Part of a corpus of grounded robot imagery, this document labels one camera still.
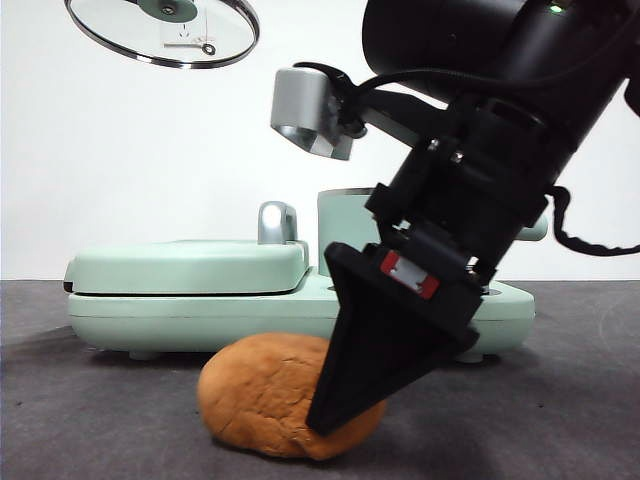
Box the brown potato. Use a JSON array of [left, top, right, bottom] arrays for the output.
[[196, 332, 389, 462]]

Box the white wall socket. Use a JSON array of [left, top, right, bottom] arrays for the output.
[[160, 14, 208, 49]]

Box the mint green griddle lid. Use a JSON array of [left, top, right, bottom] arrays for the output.
[[62, 238, 311, 296]]

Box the black right camera cable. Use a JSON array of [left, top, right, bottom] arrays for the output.
[[292, 14, 640, 140]]

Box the mint green breakfast machine base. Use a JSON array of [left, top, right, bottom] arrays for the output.
[[67, 267, 535, 363]]

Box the black coiled right arm cable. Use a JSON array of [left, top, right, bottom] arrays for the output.
[[548, 186, 640, 257]]

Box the mint green steamer pot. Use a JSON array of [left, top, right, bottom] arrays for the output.
[[316, 187, 550, 279]]

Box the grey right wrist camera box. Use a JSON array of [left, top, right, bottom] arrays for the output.
[[269, 67, 357, 162]]

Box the silver griddle lid handle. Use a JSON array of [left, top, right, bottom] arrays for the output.
[[256, 200, 301, 247]]

